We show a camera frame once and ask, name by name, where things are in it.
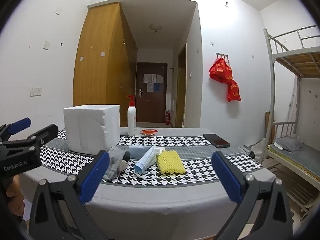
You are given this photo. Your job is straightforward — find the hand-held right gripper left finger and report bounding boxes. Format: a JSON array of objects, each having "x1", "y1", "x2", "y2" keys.
[{"x1": 29, "y1": 150, "x2": 110, "y2": 240}]

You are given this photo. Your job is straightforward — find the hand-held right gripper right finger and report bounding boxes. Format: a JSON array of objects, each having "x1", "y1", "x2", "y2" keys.
[{"x1": 211, "y1": 151, "x2": 293, "y2": 240}]

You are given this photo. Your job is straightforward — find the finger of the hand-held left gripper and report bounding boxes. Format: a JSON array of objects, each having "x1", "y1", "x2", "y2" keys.
[
  {"x1": 0, "y1": 117, "x2": 32, "y2": 144},
  {"x1": 27, "y1": 124, "x2": 59, "y2": 147}
]

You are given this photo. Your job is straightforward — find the light grey knit glove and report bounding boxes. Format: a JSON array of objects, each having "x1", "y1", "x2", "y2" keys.
[{"x1": 102, "y1": 146, "x2": 130, "y2": 180}]

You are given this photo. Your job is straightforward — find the white foam box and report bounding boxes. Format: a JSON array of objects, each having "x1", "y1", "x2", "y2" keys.
[{"x1": 63, "y1": 105, "x2": 121, "y2": 155}]

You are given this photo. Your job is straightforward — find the dark grey cloth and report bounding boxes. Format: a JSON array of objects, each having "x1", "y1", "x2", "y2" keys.
[{"x1": 125, "y1": 146, "x2": 151, "y2": 159}]

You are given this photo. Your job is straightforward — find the blue face mask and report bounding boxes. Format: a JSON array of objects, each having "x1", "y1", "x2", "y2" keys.
[{"x1": 134, "y1": 146, "x2": 157, "y2": 180}]

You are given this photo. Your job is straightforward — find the yellow sponge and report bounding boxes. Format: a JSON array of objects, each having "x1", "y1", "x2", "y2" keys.
[{"x1": 156, "y1": 150, "x2": 186, "y2": 175}]

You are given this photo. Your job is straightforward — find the person's left hand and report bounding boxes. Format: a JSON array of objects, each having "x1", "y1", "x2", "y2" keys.
[{"x1": 6, "y1": 174, "x2": 25, "y2": 213}]

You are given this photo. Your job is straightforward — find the houndstooth table cloth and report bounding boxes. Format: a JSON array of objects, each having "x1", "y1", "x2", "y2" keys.
[{"x1": 40, "y1": 130, "x2": 263, "y2": 187}]

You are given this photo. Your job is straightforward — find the black metal clamp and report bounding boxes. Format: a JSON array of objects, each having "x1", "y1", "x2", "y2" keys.
[{"x1": 241, "y1": 145, "x2": 255, "y2": 159}]

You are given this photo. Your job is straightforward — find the black smartphone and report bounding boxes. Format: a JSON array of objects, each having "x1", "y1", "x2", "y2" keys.
[{"x1": 203, "y1": 133, "x2": 231, "y2": 148}]

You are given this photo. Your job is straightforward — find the white pump bottle red cap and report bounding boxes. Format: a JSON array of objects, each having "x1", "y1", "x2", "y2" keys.
[{"x1": 126, "y1": 95, "x2": 137, "y2": 136}]

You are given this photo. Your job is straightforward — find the brown wooden board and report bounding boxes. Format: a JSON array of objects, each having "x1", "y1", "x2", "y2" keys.
[{"x1": 265, "y1": 111, "x2": 275, "y2": 145}]

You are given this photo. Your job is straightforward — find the wooden wardrobe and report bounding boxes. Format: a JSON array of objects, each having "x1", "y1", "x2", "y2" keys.
[{"x1": 73, "y1": 2, "x2": 138, "y2": 128}]

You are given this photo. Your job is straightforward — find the dark brown door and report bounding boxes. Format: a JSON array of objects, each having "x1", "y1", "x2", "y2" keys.
[{"x1": 136, "y1": 62, "x2": 167, "y2": 123}]

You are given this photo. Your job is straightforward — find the red plastic bags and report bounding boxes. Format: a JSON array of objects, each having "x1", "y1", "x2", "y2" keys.
[{"x1": 209, "y1": 57, "x2": 242, "y2": 102}]

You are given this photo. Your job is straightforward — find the metal bunk bed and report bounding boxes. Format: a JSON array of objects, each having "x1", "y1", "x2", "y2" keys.
[{"x1": 260, "y1": 25, "x2": 320, "y2": 220}]

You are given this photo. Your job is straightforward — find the wooden side door frame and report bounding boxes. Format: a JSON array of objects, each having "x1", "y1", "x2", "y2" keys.
[{"x1": 175, "y1": 44, "x2": 187, "y2": 128}]

